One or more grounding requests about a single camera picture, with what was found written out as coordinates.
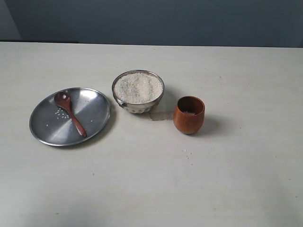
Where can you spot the brown wooden cup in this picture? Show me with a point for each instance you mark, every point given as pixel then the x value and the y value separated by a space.
pixel 188 116

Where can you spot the steel bowl of rice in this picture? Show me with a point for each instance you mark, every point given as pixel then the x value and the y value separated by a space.
pixel 138 91

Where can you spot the dark wooden spoon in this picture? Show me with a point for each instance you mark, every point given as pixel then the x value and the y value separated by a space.
pixel 63 100

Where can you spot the round steel plate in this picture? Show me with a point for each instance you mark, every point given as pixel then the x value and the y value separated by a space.
pixel 52 125

